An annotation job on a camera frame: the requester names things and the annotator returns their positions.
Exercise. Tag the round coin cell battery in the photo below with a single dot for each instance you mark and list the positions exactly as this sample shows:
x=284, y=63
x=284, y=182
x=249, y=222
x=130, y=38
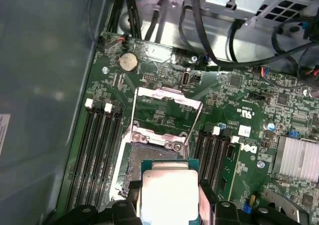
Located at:
x=128, y=63

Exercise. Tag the green motherboard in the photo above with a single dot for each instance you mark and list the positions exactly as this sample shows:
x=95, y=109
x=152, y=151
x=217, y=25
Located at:
x=224, y=97

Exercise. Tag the silver finned heatsink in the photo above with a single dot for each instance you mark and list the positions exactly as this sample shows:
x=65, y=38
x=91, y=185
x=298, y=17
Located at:
x=296, y=160

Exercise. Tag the silver CPU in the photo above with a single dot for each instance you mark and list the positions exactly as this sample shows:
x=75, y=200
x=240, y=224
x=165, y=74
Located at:
x=169, y=192

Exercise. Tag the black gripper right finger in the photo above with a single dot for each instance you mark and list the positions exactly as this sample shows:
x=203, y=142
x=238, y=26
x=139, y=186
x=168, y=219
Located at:
x=225, y=215

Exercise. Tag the black open PC case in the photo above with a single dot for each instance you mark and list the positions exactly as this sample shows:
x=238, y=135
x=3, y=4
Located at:
x=37, y=85

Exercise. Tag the black RAM slot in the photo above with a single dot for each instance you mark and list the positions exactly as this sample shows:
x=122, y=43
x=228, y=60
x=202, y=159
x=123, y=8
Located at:
x=78, y=157
x=200, y=157
x=88, y=158
x=109, y=158
x=99, y=160
x=218, y=165
x=209, y=160

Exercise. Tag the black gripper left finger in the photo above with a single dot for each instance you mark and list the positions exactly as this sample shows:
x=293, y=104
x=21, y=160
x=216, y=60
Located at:
x=123, y=215

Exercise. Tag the metal socket cover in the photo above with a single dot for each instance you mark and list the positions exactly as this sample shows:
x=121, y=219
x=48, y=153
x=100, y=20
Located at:
x=169, y=96

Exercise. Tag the CPU socket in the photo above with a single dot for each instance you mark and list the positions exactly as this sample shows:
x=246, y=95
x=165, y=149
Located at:
x=149, y=152

